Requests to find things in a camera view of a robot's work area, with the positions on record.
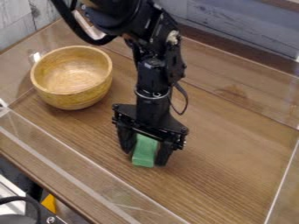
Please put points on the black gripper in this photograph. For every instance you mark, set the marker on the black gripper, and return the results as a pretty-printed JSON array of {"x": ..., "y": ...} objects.
[{"x": 150, "y": 118}]

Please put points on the green rectangular block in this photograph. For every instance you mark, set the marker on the green rectangular block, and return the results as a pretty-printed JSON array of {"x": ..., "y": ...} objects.
[{"x": 145, "y": 151}]

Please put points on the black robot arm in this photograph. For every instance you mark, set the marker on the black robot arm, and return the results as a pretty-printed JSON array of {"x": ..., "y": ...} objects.
[{"x": 142, "y": 22}]

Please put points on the brown wooden bowl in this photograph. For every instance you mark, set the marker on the brown wooden bowl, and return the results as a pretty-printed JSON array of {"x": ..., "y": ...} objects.
[{"x": 72, "y": 77}]

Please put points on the yellow object under table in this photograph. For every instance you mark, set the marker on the yellow object under table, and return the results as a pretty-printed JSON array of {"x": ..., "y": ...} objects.
[{"x": 48, "y": 202}]

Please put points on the black device with logo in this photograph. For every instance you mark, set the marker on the black device with logo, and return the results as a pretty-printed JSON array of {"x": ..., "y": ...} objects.
[{"x": 48, "y": 217}]

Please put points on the clear acrylic barrier wall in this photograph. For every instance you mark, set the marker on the clear acrylic barrier wall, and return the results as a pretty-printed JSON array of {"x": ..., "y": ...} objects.
[{"x": 235, "y": 176}]

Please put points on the clear acrylic corner bracket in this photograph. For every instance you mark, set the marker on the clear acrylic corner bracket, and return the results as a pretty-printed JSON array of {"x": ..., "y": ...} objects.
[{"x": 90, "y": 29}]

